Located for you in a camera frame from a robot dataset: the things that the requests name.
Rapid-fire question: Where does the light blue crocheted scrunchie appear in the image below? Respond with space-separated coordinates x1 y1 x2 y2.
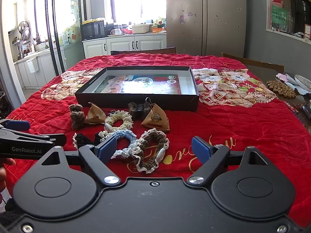
110 129 144 159

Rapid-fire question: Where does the silver refrigerator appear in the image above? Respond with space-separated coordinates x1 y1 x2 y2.
166 0 247 57

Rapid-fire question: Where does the red printed blanket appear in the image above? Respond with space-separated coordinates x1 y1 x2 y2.
0 53 311 221

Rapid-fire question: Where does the green sign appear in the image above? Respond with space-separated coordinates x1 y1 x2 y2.
271 4 290 31

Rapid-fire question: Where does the brown furry bear hair tie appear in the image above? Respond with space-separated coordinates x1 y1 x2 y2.
69 104 85 130

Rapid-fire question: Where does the white plate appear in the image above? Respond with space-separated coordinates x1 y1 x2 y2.
294 74 311 91

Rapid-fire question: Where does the white plastic tub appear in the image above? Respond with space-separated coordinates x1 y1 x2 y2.
131 24 150 34

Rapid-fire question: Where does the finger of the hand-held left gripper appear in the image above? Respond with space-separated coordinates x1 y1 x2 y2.
0 119 31 131
0 129 67 144

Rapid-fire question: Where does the white wall shelf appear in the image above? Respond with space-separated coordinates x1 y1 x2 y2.
265 0 311 41

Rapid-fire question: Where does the dark wooden chair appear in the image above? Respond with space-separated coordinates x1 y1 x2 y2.
221 52 285 74
110 47 176 56

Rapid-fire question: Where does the brown scrunchie with white trim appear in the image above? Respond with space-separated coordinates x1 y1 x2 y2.
128 128 170 174

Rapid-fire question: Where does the black microwave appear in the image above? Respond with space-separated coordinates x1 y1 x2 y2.
81 21 106 41

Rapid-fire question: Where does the black shallow cardboard box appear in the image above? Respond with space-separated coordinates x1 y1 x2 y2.
75 66 200 112

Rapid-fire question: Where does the black scrunchie with white trim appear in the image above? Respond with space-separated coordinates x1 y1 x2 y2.
72 131 108 151

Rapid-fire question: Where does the brown furry hair claw clip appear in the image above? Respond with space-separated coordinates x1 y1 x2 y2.
128 101 152 121

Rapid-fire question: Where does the white hanging bin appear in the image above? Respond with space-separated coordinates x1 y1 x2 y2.
26 56 40 73

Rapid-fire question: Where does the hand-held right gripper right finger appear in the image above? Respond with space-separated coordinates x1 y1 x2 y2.
187 136 269 186

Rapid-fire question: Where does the person's left hand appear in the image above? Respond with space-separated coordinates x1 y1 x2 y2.
0 158 16 204

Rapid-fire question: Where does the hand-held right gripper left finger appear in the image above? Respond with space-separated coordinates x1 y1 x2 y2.
39 136 121 187

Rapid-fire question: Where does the white kitchen cabinet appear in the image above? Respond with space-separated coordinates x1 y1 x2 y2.
83 34 167 57

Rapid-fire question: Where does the plain brown triangular packet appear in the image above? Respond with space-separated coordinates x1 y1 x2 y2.
84 102 107 124

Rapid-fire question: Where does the wooden bead trivet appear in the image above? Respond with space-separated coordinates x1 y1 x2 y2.
266 80 297 99

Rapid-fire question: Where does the cream crocheted scrunchie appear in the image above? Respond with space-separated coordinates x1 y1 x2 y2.
104 110 135 132

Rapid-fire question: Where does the round-label brown triangular packet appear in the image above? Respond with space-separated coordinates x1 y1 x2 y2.
140 104 171 133

